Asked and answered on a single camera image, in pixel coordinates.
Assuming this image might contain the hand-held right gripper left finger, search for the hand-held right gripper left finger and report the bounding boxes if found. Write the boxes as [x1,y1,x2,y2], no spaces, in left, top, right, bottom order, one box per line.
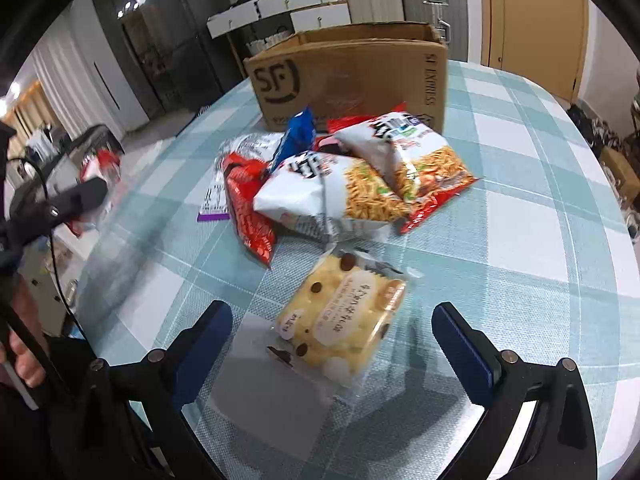
[47,300,236,480]

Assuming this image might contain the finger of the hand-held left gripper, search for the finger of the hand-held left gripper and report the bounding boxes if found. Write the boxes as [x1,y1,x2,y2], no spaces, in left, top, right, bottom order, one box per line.
[50,177,110,222]

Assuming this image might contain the white appliance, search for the white appliance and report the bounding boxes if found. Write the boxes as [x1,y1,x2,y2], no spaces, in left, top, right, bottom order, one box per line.
[20,230,81,331]

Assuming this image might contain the black cable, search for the black cable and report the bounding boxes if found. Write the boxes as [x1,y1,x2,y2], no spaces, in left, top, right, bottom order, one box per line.
[7,157,81,331]

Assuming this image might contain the white noodle snack packet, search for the white noodle snack packet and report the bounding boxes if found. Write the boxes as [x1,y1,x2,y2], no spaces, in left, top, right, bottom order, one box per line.
[253,149,416,243]
[332,112,478,236]

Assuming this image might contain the blue snack packet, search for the blue snack packet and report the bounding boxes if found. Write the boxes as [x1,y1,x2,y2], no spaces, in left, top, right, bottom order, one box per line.
[270,107,317,173]

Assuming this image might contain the pile of shoes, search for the pile of shoes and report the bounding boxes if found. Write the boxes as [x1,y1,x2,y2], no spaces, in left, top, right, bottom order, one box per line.
[567,102,626,161]

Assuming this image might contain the silver suitcase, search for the silver suitcase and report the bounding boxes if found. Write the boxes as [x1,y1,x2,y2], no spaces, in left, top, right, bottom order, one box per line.
[401,0,469,61]

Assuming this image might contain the yellow cookie packet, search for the yellow cookie packet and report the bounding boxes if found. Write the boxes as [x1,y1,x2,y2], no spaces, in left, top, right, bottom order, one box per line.
[267,249,425,403]

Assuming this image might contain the person's left hand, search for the person's left hand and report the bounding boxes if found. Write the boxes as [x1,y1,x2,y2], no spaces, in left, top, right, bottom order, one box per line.
[0,331,49,389]

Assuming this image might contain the long red snack packet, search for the long red snack packet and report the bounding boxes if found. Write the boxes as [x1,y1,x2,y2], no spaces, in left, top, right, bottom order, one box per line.
[221,152,277,267]

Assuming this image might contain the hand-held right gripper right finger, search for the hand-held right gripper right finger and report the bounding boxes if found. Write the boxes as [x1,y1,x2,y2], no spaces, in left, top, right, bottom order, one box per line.
[431,302,598,480]

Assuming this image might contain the white desk with drawers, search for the white desk with drawers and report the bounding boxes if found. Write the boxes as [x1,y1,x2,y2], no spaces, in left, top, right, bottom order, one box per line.
[207,0,353,51]

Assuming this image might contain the silver purple snack packet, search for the silver purple snack packet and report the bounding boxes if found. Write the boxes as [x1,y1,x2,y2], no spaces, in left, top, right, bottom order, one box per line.
[197,132,286,223]

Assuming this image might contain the dark tall cabinet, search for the dark tall cabinet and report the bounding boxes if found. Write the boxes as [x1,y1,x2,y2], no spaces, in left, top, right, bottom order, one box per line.
[90,0,241,116]

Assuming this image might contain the large printed cardboard box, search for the large printed cardboard box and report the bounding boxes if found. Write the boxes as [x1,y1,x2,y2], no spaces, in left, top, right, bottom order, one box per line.
[243,22,449,133]

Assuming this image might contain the small brown cardboard box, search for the small brown cardboard box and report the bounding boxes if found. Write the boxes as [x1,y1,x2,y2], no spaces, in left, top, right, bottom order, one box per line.
[597,145,640,196]

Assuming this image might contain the white curtain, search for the white curtain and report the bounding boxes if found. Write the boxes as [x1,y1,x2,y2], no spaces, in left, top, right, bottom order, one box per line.
[30,35,101,136]

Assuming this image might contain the red and white object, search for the red and white object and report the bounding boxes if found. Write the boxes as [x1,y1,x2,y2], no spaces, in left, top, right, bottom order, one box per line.
[77,147,123,186]

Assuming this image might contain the wooden door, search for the wooden door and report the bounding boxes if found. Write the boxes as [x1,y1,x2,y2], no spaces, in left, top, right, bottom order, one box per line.
[479,0,590,103]

